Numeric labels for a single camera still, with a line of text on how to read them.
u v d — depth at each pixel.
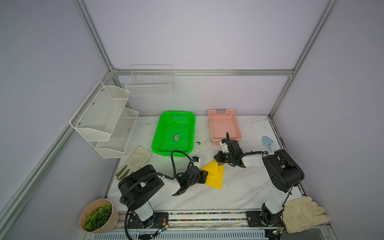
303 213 0.76
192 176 0.69
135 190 0.46
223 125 1.16
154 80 0.96
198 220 0.75
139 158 0.96
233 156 0.77
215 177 0.89
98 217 0.64
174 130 1.12
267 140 1.04
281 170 0.51
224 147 0.89
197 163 0.82
